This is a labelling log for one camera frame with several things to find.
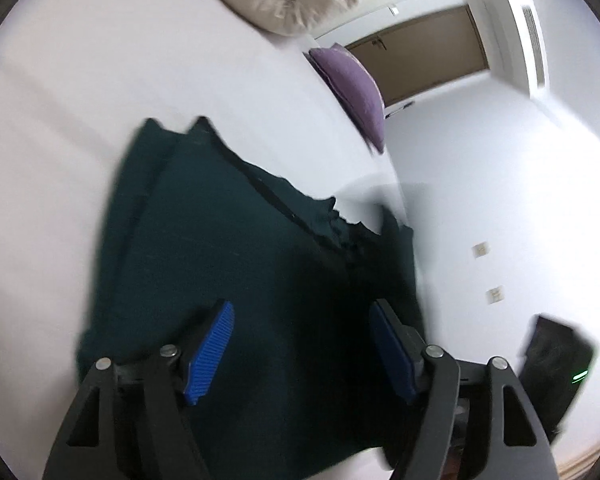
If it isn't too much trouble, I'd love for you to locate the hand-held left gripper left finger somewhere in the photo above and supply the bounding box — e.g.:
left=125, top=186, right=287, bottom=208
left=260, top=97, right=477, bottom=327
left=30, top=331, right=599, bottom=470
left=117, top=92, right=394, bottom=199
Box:
left=42, top=300, right=236, bottom=480

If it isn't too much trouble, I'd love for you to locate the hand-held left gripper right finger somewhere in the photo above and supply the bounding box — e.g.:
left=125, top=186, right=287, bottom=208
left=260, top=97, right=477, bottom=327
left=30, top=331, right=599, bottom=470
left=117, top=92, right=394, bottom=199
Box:
left=369, top=299, right=558, bottom=480

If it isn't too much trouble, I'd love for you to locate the dark green sweater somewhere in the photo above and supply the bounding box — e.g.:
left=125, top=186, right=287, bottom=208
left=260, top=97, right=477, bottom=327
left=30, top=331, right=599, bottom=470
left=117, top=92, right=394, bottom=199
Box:
left=77, top=116, right=428, bottom=480

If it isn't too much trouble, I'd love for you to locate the purple pillow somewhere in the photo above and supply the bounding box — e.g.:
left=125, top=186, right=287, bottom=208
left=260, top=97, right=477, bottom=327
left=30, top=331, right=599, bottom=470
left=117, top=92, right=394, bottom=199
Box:
left=307, top=44, right=386, bottom=153

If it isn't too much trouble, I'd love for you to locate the bed with white sheet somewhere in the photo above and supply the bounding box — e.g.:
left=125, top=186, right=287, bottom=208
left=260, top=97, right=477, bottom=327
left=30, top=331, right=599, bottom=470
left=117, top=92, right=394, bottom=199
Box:
left=0, top=0, right=406, bottom=480

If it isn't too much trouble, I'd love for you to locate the brown door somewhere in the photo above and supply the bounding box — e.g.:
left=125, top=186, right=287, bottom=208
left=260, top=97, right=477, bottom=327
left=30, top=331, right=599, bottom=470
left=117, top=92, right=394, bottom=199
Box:
left=347, top=5, right=491, bottom=108

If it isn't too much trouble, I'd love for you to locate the white air vent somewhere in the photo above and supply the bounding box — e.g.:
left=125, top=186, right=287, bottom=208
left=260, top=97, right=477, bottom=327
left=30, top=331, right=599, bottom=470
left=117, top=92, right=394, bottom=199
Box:
left=521, top=5, right=546, bottom=86

